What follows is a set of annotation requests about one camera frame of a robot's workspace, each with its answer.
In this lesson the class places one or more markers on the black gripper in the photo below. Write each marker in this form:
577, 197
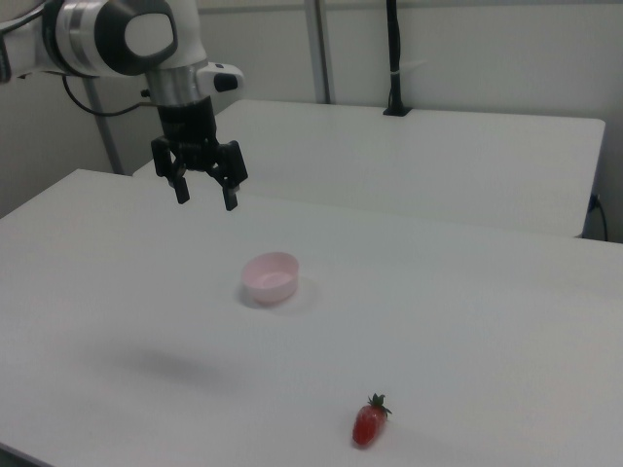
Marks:
187, 121

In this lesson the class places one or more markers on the red toy strawberry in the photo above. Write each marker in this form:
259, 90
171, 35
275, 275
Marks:
368, 424

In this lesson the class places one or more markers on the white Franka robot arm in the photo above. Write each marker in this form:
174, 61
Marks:
78, 29

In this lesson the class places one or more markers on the pink plastic bowl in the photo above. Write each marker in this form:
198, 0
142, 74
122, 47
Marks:
270, 281

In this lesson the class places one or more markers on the white side table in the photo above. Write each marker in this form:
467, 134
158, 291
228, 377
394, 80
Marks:
389, 160

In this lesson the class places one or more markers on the grey partition frame post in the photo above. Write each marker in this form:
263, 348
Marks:
319, 48
104, 131

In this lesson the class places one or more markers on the black camera stand pole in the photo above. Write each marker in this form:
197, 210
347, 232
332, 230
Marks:
395, 53

